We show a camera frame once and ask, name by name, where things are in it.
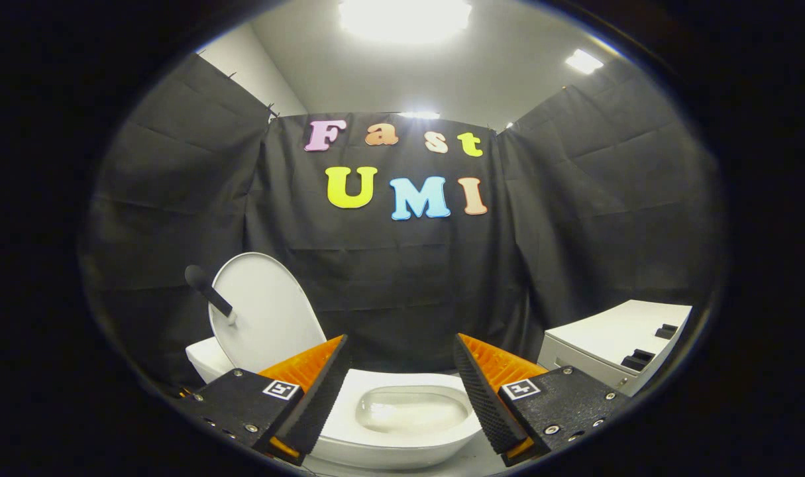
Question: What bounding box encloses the black backdrop cloth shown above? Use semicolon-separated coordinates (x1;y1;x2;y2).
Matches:
78;53;727;392

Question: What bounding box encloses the white toilet lid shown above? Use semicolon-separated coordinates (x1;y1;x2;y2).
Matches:
208;252;328;374

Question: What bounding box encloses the white cabinet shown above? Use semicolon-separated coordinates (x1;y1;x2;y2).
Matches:
538;300;693;397

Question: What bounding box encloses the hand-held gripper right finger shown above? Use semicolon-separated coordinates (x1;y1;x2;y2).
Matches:
453;333;635;470

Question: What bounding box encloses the small ceiling light panel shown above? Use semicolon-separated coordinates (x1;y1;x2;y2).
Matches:
565;49;605;76

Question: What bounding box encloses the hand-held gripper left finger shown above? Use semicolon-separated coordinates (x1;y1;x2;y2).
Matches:
174;335;353;466

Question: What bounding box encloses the white ceramic toilet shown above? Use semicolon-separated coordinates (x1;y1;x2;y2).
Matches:
186;338;484;470

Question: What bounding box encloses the black lid handle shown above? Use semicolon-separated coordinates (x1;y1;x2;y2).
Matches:
185;265;238;326

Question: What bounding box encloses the large ceiling light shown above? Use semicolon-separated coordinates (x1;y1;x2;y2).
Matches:
339;0;473;42

